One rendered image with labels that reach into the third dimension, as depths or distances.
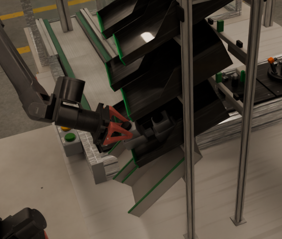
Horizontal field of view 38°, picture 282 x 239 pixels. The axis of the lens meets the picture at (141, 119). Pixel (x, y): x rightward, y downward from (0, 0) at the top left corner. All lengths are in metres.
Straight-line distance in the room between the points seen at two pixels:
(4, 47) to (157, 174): 0.57
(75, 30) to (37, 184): 1.19
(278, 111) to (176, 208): 0.61
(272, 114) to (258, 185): 0.35
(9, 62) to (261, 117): 1.01
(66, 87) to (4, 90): 2.90
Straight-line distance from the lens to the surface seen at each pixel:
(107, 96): 1.89
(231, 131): 1.68
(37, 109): 1.08
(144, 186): 1.30
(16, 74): 1.16
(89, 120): 1.06
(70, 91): 1.05
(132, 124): 1.11
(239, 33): 2.49
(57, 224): 1.48
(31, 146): 1.81
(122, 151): 1.45
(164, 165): 1.26
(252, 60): 1.02
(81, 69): 2.13
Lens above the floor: 1.98
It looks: 38 degrees down
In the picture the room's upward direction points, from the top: 7 degrees counter-clockwise
